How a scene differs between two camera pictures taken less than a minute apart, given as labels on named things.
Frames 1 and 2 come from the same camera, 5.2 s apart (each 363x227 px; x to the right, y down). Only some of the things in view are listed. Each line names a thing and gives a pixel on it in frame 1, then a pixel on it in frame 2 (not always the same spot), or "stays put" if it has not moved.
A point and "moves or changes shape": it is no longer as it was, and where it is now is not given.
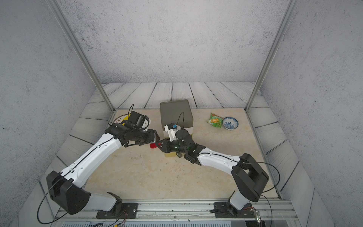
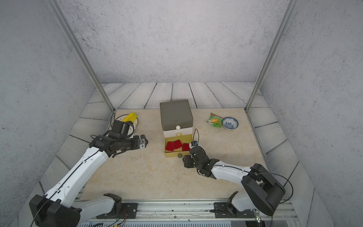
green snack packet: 215,120 stays put
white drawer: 166,135 stays put
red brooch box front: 152,145 moves or changes shape
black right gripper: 166,145 -> 186,162
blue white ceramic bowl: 229,123 stays put
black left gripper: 152,137 -> 137,144
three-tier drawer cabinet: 178,112 stays put
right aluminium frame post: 287,15 stays put
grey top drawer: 177,112 stays put
